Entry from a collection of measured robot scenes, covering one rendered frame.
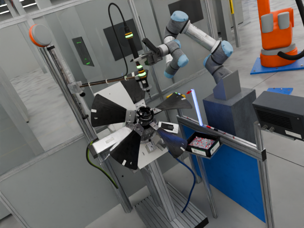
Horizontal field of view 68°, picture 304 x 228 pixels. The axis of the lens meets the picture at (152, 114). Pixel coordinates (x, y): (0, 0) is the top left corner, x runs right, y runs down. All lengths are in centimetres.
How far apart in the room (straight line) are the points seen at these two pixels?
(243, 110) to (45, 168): 177
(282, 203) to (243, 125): 81
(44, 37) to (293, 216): 239
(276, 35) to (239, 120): 328
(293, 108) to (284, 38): 386
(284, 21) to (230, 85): 316
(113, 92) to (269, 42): 376
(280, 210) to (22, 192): 223
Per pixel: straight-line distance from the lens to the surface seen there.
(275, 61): 507
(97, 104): 152
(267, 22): 489
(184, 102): 164
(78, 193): 246
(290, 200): 242
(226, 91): 185
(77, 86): 183
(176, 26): 181
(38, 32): 187
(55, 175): 231
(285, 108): 120
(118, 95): 184
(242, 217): 230
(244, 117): 195
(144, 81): 148
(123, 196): 248
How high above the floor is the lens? 183
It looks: 25 degrees down
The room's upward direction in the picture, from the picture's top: 19 degrees counter-clockwise
